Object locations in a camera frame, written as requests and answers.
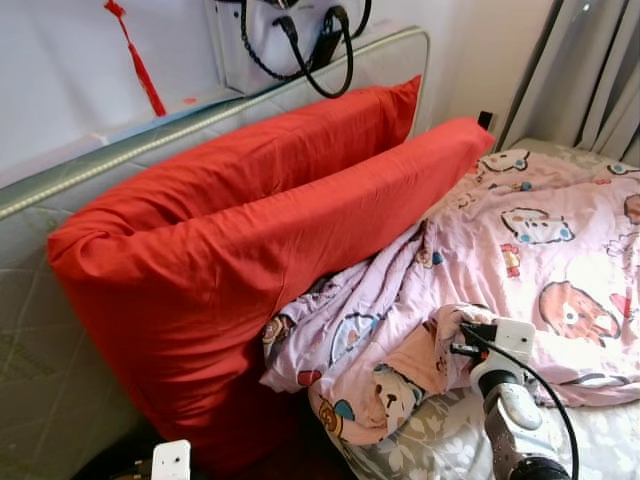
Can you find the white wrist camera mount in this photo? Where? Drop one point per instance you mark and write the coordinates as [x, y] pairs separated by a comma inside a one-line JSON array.
[[172, 462], [512, 340]]

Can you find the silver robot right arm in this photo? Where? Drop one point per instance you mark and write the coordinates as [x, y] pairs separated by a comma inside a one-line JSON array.
[[520, 430]]

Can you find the red hanging tassel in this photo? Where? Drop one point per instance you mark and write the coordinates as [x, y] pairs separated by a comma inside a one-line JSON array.
[[150, 95]]

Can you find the grey curtain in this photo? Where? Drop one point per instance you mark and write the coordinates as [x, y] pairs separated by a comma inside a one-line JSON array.
[[590, 70]]

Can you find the dark wall socket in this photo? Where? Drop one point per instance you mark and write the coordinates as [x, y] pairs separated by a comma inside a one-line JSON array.
[[485, 120]]

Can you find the pink cartoon bear blanket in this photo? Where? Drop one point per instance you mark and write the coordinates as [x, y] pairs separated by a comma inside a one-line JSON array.
[[520, 240]]

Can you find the large red cushion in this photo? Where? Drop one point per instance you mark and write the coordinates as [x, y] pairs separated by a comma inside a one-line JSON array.
[[220, 270], [260, 150]]

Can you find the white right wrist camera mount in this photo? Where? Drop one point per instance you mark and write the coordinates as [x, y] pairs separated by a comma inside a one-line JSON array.
[[512, 340]]

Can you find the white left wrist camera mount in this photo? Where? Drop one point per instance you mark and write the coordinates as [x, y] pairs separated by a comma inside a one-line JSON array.
[[172, 462]]

